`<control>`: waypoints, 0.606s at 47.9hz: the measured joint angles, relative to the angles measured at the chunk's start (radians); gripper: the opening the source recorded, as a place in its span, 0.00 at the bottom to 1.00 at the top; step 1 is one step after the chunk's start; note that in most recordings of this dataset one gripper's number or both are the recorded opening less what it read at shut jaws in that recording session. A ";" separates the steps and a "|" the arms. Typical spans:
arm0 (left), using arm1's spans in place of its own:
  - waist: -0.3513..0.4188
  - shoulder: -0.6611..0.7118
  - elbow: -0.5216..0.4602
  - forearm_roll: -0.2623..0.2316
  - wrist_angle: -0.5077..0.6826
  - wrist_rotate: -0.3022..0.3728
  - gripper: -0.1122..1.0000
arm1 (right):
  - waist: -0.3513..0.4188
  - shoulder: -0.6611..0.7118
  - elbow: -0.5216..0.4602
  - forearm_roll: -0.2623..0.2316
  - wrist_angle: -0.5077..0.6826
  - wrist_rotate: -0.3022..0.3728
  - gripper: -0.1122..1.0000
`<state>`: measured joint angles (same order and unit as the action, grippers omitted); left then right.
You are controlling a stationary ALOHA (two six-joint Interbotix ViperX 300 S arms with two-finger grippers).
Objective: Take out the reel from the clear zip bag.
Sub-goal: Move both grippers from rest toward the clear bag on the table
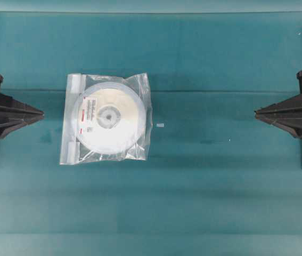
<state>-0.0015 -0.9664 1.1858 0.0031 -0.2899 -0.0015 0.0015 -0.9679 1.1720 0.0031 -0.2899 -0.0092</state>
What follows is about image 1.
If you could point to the white component reel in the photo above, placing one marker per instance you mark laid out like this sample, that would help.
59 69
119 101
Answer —
108 118

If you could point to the clear zip bag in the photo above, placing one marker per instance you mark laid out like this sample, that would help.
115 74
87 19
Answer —
72 150

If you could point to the teal table mat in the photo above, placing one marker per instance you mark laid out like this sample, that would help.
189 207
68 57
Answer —
216 182

